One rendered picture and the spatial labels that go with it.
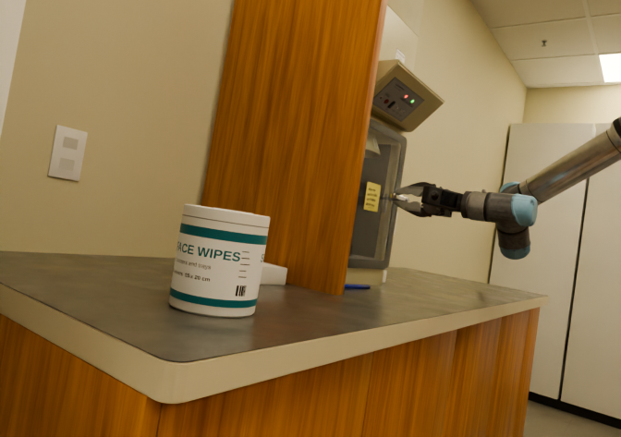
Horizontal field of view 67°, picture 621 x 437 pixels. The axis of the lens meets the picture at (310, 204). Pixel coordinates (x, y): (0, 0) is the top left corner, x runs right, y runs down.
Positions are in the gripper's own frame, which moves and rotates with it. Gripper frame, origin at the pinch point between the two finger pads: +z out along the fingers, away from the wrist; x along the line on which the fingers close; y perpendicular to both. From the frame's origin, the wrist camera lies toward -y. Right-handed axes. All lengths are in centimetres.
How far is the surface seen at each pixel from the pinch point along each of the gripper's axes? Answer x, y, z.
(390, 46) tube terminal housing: 41.3, -5.7, 5.7
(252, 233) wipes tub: -14, -70, -13
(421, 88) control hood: 29.3, -4.6, -5.0
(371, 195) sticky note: -0.8, -6.1, 4.2
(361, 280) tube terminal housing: -24.5, -2.1, 5.7
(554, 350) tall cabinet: -77, 290, -8
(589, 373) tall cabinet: -88, 290, -31
